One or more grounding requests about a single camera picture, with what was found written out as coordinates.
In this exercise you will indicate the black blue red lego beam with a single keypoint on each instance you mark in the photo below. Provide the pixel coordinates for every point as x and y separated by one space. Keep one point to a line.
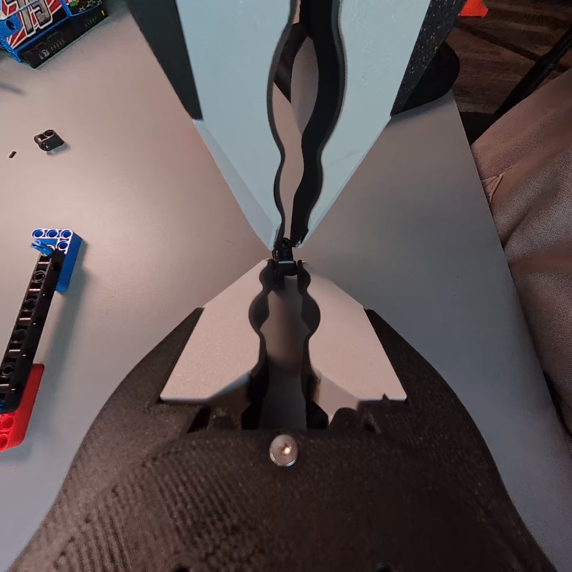
71 259

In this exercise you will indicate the black tripod stand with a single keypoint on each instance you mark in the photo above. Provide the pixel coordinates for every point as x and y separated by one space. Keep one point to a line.
543 67

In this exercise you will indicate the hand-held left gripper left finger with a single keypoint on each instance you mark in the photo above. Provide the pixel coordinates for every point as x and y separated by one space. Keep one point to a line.
210 357

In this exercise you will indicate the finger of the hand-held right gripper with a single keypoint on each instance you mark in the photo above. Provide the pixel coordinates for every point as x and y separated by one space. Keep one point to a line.
232 89
375 89

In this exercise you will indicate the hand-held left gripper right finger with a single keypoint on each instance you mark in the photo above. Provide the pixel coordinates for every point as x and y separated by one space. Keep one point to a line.
357 357

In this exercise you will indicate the orange traffic cone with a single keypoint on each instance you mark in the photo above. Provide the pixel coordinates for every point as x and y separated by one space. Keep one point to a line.
473 8

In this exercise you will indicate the small black lego axle assembly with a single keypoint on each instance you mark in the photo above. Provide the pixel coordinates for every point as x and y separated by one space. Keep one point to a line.
282 263

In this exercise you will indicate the black lego connector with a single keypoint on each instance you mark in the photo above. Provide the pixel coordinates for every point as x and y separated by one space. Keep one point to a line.
57 142

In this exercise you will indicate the blue white red lego car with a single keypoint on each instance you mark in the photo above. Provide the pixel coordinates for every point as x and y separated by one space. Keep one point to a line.
53 40

